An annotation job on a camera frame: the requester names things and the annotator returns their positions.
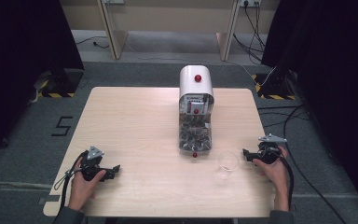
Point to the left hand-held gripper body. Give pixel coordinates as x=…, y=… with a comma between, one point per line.
x=90, y=165

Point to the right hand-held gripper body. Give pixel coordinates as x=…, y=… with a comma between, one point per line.
x=268, y=152

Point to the person's right hand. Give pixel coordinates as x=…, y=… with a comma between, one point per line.
x=275, y=172

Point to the person's left hand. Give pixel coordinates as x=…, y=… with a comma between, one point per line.
x=82, y=189

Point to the clear glass cup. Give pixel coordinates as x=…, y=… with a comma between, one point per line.
x=228, y=165

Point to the stand base with hazard tape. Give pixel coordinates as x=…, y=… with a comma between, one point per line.
x=276, y=88
x=59, y=84

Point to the white candy dispenser with drawer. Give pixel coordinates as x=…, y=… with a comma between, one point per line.
x=195, y=105

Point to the black curtain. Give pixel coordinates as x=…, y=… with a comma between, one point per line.
x=21, y=62
x=338, y=77

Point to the wooden desk leg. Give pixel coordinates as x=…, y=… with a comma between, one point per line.
x=227, y=34
x=113, y=34

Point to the white power strip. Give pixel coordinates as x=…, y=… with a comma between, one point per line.
x=250, y=2

